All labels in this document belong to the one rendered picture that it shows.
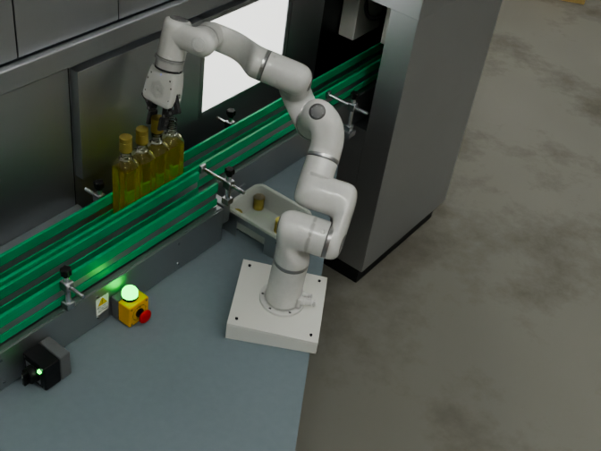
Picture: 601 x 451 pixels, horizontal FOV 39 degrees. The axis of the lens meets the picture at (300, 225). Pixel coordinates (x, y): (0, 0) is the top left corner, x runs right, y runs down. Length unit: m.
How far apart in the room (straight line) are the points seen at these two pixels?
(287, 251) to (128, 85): 0.65
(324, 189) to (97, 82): 0.66
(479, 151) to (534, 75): 1.06
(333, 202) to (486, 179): 2.40
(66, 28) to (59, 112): 0.23
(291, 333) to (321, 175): 0.44
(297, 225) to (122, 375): 0.58
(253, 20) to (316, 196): 0.81
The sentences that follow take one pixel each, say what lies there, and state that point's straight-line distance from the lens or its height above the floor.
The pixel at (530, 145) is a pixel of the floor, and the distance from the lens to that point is 4.86.
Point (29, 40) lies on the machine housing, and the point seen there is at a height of 1.43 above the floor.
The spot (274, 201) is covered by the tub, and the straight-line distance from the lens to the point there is 2.68.
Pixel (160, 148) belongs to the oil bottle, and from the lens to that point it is 2.39.
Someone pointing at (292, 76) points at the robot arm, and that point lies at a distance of 2.20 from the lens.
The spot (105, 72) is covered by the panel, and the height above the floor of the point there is 1.29.
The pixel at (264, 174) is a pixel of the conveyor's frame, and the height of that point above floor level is 0.79.
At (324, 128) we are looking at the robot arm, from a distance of 2.16.
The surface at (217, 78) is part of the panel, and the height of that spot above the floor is 1.09.
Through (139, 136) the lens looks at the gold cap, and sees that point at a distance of 2.32.
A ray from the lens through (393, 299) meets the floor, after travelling 3.62.
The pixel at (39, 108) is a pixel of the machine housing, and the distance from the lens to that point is 2.27.
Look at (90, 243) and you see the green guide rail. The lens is 2.29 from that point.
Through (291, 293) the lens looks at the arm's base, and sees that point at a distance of 2.26.
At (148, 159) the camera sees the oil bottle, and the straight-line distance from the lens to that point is 2.36.
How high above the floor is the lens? 2.44
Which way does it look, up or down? 39 degrees down
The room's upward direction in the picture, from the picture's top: 9 degrees clockwise
